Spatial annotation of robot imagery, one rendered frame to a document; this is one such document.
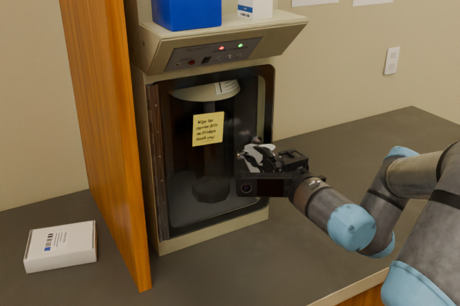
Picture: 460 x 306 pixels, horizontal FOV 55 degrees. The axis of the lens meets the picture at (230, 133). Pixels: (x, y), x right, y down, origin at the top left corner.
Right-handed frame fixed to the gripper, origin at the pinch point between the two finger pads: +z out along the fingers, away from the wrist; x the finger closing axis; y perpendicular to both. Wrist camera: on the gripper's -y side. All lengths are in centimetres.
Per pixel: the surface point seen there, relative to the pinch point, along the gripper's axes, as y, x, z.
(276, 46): 7.0, 24.4, -0.4
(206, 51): -10.5, 25.7, -1.9
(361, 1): 79, 22, 48
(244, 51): -0.9, 24.2, -0.3
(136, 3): -21.2, 34.5, 5.8
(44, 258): -46, -23, 14
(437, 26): 126, 9, 48
